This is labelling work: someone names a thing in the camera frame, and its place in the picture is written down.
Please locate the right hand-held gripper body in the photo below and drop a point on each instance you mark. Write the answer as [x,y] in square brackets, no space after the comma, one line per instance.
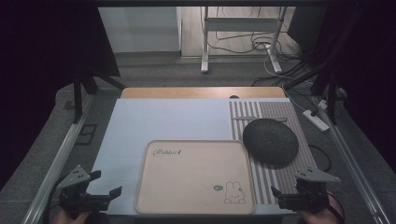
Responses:
[308,197]

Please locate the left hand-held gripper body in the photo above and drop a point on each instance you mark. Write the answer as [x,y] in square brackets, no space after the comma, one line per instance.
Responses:
[74,183]

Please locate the person's right hand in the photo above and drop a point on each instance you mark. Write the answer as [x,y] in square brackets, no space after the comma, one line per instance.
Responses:
[327,217]

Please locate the person's left hand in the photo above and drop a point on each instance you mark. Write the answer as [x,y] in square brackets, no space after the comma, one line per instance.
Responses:
[68,218]

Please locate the grey striped cloth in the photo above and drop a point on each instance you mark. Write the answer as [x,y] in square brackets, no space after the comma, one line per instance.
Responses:
[277,179]

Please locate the dark floor plate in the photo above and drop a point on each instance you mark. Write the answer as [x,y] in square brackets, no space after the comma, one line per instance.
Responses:
[86,134]

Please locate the dark round knitted hat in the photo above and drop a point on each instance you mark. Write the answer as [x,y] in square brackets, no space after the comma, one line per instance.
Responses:
[270,141]

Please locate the white power strip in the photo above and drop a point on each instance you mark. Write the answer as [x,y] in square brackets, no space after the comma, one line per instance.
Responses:
[316,120]

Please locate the beige tray with rabbit print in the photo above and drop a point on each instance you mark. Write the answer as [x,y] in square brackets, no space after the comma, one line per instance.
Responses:
[193,177]

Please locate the light blue mat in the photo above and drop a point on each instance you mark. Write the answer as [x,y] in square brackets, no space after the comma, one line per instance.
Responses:
[162,121]

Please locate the black metal stand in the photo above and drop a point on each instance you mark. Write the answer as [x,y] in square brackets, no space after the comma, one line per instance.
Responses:
[81,90]
[330,93]

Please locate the wooden table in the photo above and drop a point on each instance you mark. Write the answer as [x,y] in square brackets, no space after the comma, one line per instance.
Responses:
[186,92]

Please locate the white cabinet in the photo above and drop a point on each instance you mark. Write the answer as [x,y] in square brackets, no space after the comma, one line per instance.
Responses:
[140,29]

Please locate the silver metal rail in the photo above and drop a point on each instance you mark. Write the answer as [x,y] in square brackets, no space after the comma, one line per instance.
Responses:
[59,161]
[355,168]

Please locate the white metal desk frame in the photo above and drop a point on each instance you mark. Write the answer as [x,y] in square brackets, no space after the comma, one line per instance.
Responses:
[239,24]

